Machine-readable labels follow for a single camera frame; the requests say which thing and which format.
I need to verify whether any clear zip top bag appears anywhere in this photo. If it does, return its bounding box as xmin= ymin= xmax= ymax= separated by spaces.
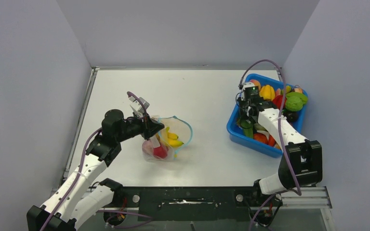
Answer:
xmin=142 ymin=115 xmax=193 ymax=162

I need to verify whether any blue plastic bin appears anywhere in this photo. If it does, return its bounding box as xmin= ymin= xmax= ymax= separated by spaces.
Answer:
xmin=226 ymin=74 xmax=307 ymax=158

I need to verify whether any dark purple toy plum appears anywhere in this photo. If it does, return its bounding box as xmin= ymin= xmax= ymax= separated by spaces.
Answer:
xmin=283 ymin=110 xmax=299 ymax=123

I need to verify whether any toy peach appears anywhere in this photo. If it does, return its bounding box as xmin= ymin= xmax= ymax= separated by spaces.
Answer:
xmin=250 ymin=79 xmax=262 ymax=90

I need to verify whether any yellow toy bell pepper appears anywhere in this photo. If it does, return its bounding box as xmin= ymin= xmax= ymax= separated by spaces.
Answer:
xmin=259 ymin=85 xmax=276 ymax=101

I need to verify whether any red toy chili pepper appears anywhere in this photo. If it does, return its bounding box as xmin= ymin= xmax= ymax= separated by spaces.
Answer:
xmin=272 ymin=95 xmax=286 ymax=109

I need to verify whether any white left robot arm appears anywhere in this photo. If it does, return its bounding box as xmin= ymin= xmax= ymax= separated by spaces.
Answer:
xmin=26 ymin=109 xmax=165 ymax=231

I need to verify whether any green toy pea pod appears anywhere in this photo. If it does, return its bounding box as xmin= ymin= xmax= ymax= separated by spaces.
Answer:
xmin=239 ymin=119 xmax=254 ymax=139

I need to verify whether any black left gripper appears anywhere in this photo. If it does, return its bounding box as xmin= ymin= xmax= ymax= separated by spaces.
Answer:
xmin=116 ymin=111 xmax=164 ymax=143

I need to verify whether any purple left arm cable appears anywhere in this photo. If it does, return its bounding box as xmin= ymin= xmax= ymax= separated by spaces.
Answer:
xmin=40 ymin=91 xmax=149 ymax=231

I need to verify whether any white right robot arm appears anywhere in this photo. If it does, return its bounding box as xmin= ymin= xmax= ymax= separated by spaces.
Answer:
xmin=238 ymin=83 xmax=323 ymax=205

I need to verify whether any yellow toy banana bunch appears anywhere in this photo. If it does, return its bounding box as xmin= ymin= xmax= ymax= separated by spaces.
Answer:
xmin=163 ymin=127 xmax=184 ymax=148

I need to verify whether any orange red toy tomato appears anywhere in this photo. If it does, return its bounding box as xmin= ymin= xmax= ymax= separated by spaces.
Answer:
xmin=253 ymin=133 xmax=268 ymax=144

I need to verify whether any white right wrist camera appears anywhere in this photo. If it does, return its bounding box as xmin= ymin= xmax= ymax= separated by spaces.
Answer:
xmin=241 ymin=82 xmax=256 ymax=91

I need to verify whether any green bumpy toy fruit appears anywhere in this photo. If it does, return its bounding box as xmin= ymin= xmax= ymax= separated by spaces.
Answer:
xmin=285 ymin=92 xmax=308 ymax=112

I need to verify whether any red toy apple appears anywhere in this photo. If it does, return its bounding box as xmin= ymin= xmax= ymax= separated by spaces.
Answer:
xmin=153 ymin=145 xmax=168 ymax=159

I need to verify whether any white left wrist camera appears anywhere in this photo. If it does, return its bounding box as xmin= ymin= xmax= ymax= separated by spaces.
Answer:
xmin=129 ymin=96 xmax=150 ymax=118

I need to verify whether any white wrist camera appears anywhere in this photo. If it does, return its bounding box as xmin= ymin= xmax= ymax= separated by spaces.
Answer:
xmin=241 ymin=82 xmax=256 ymax=91
xmin=129 ymin=96 xmax=150 ymax=118

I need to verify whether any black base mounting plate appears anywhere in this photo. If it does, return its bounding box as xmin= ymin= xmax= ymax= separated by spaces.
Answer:
xmin=105 ymin=186 xmax=283 ymax=224

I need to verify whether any aluminium table edge rail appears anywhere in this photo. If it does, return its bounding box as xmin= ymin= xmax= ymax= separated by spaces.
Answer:
xmin=62 ymin=68 xmax=97 ymax=179

